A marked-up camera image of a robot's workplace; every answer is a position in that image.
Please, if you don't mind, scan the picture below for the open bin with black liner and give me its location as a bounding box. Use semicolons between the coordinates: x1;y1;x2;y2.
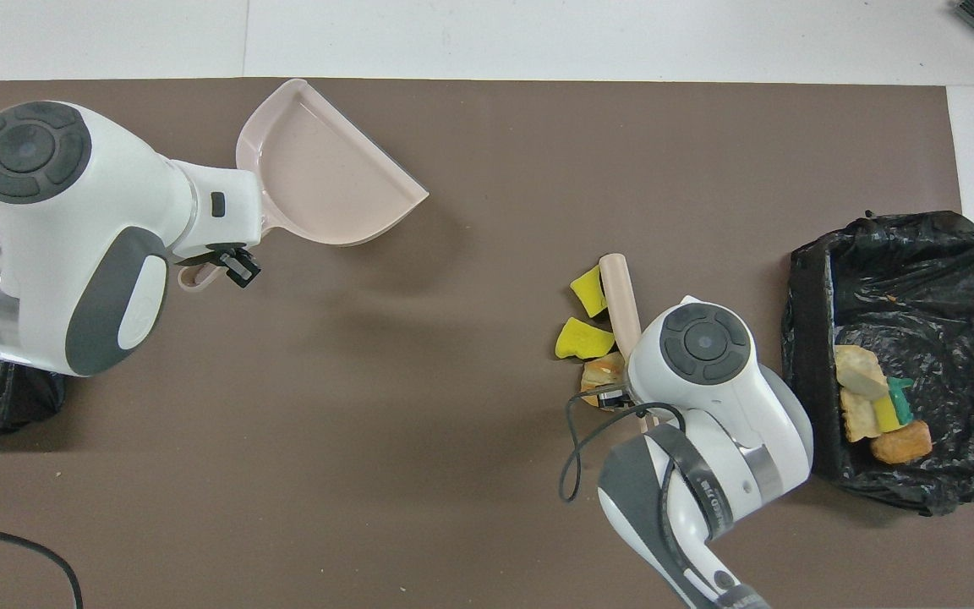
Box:
781;210;974;517

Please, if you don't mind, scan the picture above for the toy croissant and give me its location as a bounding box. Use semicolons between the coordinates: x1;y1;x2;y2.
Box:
840;389;881;443
834;344;889;401
580;352;627;407

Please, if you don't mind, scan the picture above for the brown table mat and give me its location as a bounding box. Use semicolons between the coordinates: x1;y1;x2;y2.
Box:
0;78;974;609

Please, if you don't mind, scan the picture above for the beige plastic dustpan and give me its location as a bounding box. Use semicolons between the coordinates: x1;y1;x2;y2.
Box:
178;78;430;293

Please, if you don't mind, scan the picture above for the yellow sponge piece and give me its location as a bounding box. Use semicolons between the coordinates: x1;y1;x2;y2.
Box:
555;316;617;360
570;264;609;320
872;376;915;432

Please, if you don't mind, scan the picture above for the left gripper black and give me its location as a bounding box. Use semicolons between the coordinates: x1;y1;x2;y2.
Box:
208;245;262;289

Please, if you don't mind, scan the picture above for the beige hand brush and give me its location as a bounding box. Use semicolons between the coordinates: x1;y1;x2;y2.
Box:
601;252;653;432

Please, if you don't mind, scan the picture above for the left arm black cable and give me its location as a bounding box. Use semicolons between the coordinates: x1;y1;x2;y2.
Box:
0;523;85;609

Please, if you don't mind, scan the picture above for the brown toy bread roll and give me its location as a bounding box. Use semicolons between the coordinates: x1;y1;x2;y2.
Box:
870;420;933;464

